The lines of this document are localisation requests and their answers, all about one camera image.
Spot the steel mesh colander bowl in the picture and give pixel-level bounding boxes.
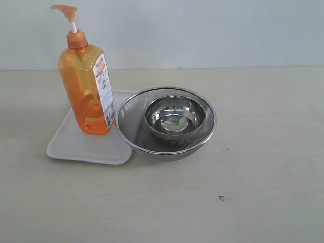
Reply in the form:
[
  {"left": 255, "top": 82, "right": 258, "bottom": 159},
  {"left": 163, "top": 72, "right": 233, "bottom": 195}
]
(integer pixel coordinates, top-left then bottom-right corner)
[{"left": 116, "top": 86, "right": 217, "bottom": 162}]

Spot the orange dish soap pump bottle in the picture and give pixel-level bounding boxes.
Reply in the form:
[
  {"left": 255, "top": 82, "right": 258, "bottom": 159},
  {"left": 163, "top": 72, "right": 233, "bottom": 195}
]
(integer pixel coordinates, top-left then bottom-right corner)
[{"left": 50, "top": 5, "right": 115, "bottom": 135}]

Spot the white rectangular plastic tray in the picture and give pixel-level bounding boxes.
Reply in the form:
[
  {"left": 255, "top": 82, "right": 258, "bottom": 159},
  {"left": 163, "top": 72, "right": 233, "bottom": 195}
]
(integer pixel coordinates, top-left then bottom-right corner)
[{"left": 46, "top": 89, "right": 140, "bottom": 166}]

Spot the small steel bowl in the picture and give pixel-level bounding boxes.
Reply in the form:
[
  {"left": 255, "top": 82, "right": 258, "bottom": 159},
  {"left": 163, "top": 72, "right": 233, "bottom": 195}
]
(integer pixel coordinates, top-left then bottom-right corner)
[{"left": 144, "top": 95, "right": 206, "bottom": 141}]

